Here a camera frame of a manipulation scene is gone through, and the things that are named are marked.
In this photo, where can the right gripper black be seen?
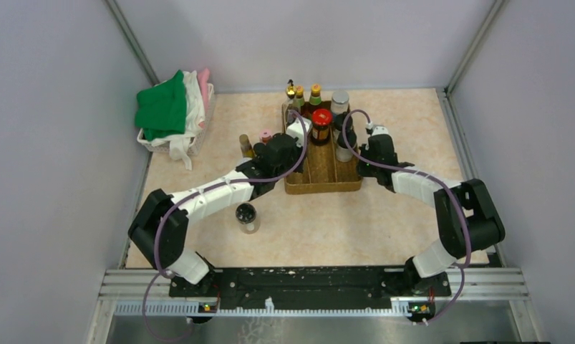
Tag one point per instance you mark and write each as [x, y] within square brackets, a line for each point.
[364, 172]

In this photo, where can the woven wicker divided tray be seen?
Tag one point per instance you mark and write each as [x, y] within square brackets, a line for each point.
[322, 172]

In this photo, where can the pink cloth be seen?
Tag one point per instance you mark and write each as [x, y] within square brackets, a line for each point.
[203, 78]

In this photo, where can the black lid clear jar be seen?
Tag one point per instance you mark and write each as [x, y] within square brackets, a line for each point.
[343, 154]
[339, 123]

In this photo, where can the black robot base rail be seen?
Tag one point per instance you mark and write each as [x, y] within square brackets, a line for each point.
[355, 288]

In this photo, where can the yellow cap chili sauce bottle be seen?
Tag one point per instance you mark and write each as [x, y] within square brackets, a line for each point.
[299, 100]

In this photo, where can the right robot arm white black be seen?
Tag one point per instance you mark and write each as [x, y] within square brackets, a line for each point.
[466, 216]

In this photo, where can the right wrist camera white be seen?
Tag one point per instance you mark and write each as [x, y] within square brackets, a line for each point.
[375, 129]

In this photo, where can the red lid sauce jar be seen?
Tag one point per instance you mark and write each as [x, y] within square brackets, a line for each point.
[321, 122]

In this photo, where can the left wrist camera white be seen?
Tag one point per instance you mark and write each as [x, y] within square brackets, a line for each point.
[299, 130]

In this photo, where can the yellow label pepper shaker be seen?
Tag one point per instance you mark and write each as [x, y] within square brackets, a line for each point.
[246, 147]

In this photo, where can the pink lid spice jar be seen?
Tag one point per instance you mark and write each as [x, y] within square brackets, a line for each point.
[265, 136]

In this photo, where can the tall glass oil bottle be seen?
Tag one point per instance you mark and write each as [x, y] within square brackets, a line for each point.
[289, 104]

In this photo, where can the white plastic basket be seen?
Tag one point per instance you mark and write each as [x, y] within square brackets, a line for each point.
[196, 142]

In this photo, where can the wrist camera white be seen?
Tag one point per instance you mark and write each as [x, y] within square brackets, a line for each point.
[299, 130]
[375, 129]

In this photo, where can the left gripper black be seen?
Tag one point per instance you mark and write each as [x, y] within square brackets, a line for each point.
[298, 150]

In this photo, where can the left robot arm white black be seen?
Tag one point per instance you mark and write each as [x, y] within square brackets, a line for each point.
[161, 224]

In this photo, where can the silver lid salt jar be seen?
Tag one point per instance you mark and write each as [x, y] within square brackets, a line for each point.
[339, 102]

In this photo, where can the black cap dark jar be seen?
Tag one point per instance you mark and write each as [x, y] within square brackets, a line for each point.
[247, 217]

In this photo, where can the green cloth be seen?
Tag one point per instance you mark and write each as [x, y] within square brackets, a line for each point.
[162, 109]

